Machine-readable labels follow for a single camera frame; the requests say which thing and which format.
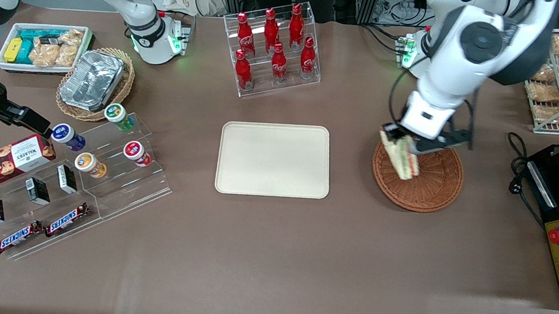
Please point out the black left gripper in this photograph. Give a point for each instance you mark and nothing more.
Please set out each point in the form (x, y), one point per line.
(391, 132)

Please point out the triangular sandwich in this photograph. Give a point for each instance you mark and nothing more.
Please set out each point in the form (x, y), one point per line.
(403, 161)

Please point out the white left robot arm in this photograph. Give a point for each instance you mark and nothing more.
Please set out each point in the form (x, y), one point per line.
(452, 66)

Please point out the round brown wicker basket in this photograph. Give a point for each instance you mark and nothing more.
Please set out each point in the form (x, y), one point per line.
(435, 187)

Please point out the tan oval wicker basket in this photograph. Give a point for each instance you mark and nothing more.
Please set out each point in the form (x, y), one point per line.
(125, 85)

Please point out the beige rectangular serving tray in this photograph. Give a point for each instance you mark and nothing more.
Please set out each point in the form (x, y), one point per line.
(274, 159)

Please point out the blue lid snack cup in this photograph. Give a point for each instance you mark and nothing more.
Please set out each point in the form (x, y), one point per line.
(67, 135)

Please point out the red Walkers cookie box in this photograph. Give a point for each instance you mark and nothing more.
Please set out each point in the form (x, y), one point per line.
(2, 163)

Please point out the white rectangular plastic bin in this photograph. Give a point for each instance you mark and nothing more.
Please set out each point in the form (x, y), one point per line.
(3, 65)

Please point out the clear bag of crackers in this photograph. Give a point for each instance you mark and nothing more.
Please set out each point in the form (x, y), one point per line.
(72, 37)
(44, 54)
(66, 56)

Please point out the yellow snack box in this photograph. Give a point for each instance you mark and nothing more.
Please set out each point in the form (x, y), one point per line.
(13, 49)

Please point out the aluminium foil container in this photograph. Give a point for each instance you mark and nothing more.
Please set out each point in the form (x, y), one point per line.
(92, 80)

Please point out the orange snack cup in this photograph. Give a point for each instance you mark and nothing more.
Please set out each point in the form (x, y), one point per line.
(89, 164)

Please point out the teal snack box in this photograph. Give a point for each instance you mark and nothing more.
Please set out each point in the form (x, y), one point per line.
(32, 36)

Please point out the green lid snack cup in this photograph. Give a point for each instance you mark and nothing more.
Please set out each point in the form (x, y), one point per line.
(118, 116)

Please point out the clear acrylic snack stand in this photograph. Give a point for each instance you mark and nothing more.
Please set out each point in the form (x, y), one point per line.
(74, 209)

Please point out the Snickers chocolate bar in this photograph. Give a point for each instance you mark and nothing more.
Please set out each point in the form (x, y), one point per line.
(67, 220)
(20, 238)

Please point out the red cola bottle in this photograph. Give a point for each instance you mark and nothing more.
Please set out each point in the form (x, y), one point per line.
(279, 64)
(297, 25)
(271, 30)
(308, 59)
(244, 33)
(243, 71)

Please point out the red lid snack cup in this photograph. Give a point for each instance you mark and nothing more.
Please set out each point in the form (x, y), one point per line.
(136, 152)

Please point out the clear acrylic bottle rack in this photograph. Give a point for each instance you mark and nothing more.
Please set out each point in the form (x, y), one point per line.
(286, 83)

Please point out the clear acrylic cup stand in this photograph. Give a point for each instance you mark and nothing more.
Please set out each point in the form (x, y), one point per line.
(138, 189)

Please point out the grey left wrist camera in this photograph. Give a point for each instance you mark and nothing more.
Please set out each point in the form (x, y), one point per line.
(421, 146)

